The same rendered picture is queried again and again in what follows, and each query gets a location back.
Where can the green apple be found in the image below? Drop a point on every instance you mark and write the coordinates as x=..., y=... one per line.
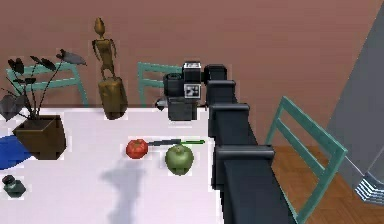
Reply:
x=179, y=160

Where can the grey and green thin utensil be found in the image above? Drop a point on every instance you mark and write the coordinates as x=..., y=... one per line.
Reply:
x=163, y=142

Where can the red tomato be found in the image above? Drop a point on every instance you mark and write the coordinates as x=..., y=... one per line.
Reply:
x=136, y=149

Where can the golden figure statue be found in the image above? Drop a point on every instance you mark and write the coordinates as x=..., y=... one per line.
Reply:
x=112, y=96

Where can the small dark round bottle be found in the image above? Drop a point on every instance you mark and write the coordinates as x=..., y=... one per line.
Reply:
x=13, y=187

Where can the white table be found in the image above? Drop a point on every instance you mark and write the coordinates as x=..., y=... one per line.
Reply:
x=66, y=203

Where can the teal wooden chair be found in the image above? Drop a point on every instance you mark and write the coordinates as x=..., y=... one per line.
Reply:
x=66, y=81
x=320, y=166
x=150, y=82

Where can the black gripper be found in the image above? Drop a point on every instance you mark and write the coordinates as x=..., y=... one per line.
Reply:
x=181, y=110

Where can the dark plant in brown pot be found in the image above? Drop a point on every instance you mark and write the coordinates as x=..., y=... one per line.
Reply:
x=43, y=137

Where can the blue plate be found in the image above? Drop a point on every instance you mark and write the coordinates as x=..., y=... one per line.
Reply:
x=10, y=153

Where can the grey fridge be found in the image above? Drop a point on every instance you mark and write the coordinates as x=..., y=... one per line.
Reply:
x=363, y=100

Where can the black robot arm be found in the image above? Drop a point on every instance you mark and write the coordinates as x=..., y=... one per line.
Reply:
x=240, y=186

